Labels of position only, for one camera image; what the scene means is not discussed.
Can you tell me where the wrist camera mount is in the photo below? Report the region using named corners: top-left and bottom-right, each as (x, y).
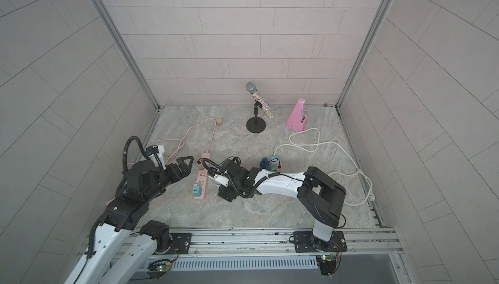
top-left (208, 172), bottom-right (229, 187)
top-left (146, 145), bottom-right (165, 168)

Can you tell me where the pink power strip cord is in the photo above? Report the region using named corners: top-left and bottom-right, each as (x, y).
top-left (149, 117), bottom-right (218, 164)

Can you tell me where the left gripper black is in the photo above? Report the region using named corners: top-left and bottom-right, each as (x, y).
top-left (144, 155), bottom-right (196, 203)

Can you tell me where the glitter microphone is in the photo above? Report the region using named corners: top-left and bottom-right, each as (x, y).
top-left (246, 82), bottom-right (274, 118)

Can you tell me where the black microphone stand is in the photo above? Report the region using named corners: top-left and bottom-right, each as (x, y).
top-left (246, 101), bottom-right (266, 133)

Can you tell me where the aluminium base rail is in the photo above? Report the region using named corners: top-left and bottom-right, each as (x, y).
top-left (143, 228), bottom-right (403, 258)

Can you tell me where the pink power strip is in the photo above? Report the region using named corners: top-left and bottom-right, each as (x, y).
top-left (194, 153), bottom-right (210, 200)

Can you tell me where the teal power adapter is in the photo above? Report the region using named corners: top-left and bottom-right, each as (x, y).
top-left (192, 183), bottom-right (201, 197)

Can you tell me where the corner aluminium post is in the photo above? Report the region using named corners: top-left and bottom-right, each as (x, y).
top-left (90, 0), bottom-right (161, 112)
top-left (335, 0), bottom-right (393, 115)

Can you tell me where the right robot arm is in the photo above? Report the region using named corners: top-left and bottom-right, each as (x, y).
top-left (208, 158), bottom-right (347, 254)

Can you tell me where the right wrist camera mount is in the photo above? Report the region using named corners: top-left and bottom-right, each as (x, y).
top-left (208, 172), bottom-right (229, 187)

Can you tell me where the right corner aluminium post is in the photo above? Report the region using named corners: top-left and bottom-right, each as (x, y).
top-left (335, 0), bottom-right (393, 115)

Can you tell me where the pink metronome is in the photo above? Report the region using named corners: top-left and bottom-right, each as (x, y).
top-left (285, 98), bottom-right (307, 132)

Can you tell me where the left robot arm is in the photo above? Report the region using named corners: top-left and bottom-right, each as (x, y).
top-left (66, 136), bottom-right (194, 283)

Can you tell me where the left corner aluminium post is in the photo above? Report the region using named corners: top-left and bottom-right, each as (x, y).
top-left (90, 0), bottom-right (161, 112)

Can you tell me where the small blue electric shaver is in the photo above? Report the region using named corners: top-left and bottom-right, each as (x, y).
top-left (259, 157), bottom-right (269, 170)

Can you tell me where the teal power strip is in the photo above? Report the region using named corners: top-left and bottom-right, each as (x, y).
top-left (269, 155), bottom-right (281, 169)

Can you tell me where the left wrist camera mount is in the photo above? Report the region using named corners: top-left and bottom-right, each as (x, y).
top-left (146, 145), bottom-right (165, 168)

